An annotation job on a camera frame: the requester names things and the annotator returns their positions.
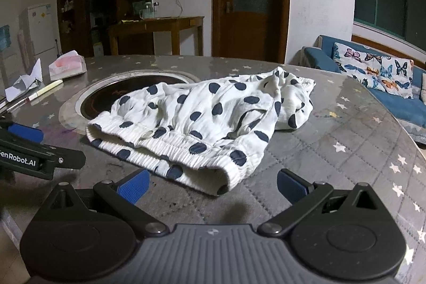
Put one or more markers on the dark window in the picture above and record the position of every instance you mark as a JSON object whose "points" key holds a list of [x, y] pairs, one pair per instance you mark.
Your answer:
{"points": [[404, 19]]}

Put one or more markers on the glass kettle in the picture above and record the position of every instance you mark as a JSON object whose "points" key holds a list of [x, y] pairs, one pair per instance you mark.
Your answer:
{"points": [[148, 10]]}

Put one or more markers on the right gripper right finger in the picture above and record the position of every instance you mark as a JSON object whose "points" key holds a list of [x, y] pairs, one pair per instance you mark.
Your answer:
{"points": [[304, 197]]}

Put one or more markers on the butterfly print pillow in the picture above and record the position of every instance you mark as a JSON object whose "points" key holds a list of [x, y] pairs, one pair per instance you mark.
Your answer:
{"points": [[381, 72]]}

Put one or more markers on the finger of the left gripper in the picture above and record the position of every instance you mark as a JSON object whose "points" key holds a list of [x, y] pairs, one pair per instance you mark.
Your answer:
{"points": [[27, 133]]}

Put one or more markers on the round induction cooktop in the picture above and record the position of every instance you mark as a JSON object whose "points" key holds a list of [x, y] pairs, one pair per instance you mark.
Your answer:
{"points": [[101, 95]]}

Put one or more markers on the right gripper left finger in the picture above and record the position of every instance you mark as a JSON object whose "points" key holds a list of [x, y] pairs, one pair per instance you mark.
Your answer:
{"points": [[119, 199]]}

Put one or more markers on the white pen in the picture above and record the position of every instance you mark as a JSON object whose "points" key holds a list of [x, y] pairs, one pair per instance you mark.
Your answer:
{"points": [[36, 94]]}

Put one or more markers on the white navy polka-dot shorts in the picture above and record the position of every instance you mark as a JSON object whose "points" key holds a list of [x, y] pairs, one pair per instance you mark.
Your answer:
{"points": [[209, 135]]}

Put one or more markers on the crumpled white paper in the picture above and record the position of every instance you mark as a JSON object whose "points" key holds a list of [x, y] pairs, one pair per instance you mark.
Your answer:
{"points": [[25, 82]]}

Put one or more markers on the pink white tissue pack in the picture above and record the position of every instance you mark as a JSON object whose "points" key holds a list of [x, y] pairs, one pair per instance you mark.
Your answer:
{"points": [[67, 65]]}

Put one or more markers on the blue sofa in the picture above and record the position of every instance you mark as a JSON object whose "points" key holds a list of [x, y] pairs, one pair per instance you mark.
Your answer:
{"points": [[409, 112]]}

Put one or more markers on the white refrigerator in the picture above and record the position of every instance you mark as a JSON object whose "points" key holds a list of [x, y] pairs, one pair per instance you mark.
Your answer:
{"points": [[40, 35]]}

